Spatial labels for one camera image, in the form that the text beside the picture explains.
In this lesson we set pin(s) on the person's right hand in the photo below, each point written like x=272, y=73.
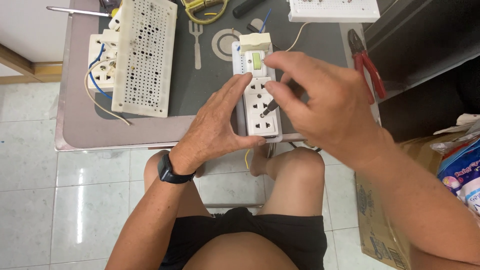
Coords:
x=330, y=108

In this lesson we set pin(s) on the person's left hand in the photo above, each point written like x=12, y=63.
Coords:
x=210, y=131

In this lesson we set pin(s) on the black screwdriver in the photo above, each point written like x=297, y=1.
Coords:
x=270, y=107

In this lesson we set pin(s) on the white power strip base board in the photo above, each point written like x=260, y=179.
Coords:
x=235, y=67

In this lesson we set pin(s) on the grey cutlery print placemat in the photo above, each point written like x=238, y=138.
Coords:
x=210, y=86

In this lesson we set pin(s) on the white triple socket block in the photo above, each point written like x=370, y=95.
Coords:
x=258, y=125

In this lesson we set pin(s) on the black wrist watch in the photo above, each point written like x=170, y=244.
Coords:
x=170, y=174

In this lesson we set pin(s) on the person's right leg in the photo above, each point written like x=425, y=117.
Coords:
x=296, y=180

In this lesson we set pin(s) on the white perforated plastic board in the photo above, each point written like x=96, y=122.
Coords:
x=144, y=60

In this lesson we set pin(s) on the white perforated board with screws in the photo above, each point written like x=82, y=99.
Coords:
x=333, y=10

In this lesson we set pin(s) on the cream fuse holder box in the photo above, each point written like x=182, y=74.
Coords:
x=255, y=42

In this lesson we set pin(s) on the black shorts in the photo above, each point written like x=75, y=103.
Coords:
x=262, y=232

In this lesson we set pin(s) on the dark cabinet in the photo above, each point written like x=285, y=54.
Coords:
x=423, y=41

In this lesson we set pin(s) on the cream socket cluster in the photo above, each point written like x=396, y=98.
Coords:
x=103, y=71

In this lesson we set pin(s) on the person's bare torso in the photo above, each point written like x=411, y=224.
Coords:
x=236, y=253

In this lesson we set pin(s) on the cardboard carton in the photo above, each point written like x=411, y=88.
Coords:
x=378, y=225

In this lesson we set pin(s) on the blue printed plastic bag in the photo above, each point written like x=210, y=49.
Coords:
x=463, y=172

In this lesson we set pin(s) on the metal shaft screwdriver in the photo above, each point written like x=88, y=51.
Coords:
x=78, y=11

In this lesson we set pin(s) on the metal stool rail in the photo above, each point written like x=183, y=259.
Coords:
x=234, y=206

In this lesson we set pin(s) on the white switch with green button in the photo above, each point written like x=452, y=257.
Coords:
x=256, y=62

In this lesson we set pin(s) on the wooden door frame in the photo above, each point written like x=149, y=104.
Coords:
x=33, y=69

